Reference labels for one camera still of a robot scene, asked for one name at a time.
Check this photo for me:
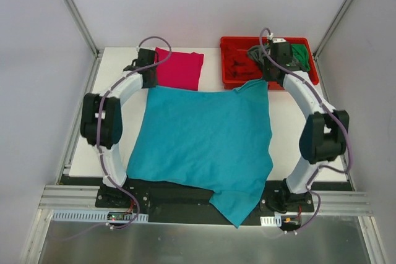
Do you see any teal t shirt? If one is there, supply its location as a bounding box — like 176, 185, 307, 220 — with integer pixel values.
127, 80, 273, 226

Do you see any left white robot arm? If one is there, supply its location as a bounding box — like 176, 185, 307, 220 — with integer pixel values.
80, 48, 159, 208

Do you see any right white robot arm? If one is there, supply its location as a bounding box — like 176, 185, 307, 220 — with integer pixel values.
262, 38, 349, 213

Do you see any grey t shirt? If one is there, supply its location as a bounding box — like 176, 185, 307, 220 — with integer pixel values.
247, 44, 270, 66

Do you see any folded magenta t shirt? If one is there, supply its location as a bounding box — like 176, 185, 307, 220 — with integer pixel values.
157, 51, 204, 91

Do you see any dark red t shirt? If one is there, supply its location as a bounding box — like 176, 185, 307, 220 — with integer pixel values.
220, 43, 262, 81

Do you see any red plastic bin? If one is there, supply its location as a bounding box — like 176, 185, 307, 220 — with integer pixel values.
220, 36, 319, 90

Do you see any green t shirt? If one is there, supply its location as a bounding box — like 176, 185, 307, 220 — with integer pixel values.
291, 44, 311, 72

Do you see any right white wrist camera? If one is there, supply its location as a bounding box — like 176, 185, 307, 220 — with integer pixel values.
267, 33, 286, 44

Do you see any left aluminium frame post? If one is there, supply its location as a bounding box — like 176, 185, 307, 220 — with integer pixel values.
63, 0, 100, 57

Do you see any aluminium frame post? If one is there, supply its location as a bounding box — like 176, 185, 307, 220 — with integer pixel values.
63, 0, 100, 57
312, 0, 354, 60

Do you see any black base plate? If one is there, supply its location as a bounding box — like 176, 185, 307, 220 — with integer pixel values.
95, 179, 314, 226

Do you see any right aluminium frame post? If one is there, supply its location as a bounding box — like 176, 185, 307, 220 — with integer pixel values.
312, 0, 354, 60

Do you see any right white cable duct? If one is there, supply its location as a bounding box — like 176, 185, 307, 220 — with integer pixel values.
260, 215, 282, 228

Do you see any white cable duct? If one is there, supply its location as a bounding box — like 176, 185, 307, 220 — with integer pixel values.
260, 215, 282, 228
52, 210, 149, 224

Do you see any left white cable duct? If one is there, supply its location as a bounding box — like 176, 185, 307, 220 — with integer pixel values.
52, 210, 149, 224

